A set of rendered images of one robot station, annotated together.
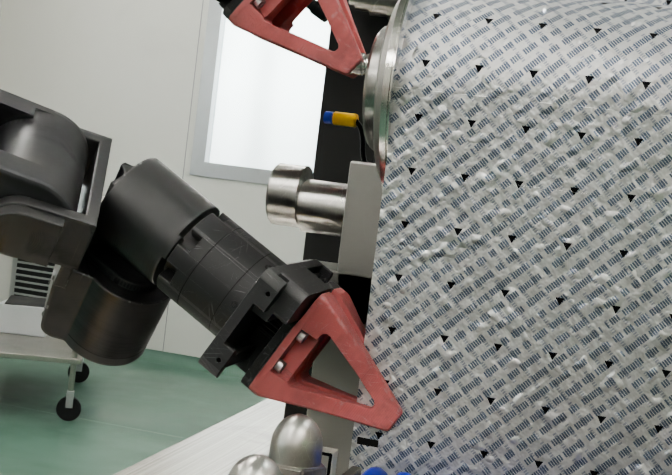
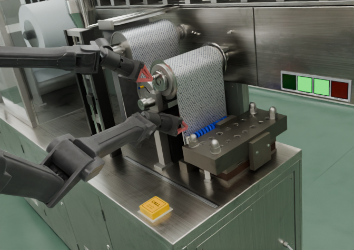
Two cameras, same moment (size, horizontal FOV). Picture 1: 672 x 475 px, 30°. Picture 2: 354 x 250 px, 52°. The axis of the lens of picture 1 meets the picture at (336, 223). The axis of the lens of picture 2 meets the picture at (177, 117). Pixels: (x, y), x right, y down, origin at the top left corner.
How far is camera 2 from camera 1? 1.01 m
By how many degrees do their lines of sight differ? 54
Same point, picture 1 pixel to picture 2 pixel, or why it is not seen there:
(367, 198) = (159, 98)
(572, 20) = (188, 61)
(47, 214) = (154, 129)
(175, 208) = (157, 117)
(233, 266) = (167, 120)
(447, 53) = (179, 74)
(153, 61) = not seen: outside the picture
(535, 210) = (195, 90)
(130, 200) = (152, 119)
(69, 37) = not seen: outside the picture
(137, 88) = not seen: outside the picture
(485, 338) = (194, 110)
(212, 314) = (167, 128)
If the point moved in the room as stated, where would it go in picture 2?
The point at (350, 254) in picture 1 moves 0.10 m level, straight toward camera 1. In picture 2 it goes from (159, 108) to (182, 111)
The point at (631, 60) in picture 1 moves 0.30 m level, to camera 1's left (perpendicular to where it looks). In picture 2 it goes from (198, 65) to (147, 94)
